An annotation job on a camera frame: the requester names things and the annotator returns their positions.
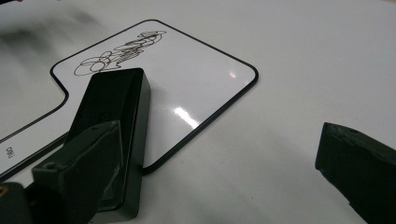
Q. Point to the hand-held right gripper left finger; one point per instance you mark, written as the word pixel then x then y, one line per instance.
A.
pixel 77 168

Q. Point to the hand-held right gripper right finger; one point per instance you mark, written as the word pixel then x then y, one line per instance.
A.
pixel 364 174

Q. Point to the black whiteboard eraser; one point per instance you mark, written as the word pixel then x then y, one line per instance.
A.
pixel 115 93

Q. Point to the white paddle-shaped whiteboard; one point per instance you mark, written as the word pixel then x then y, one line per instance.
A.
pixel 193 77

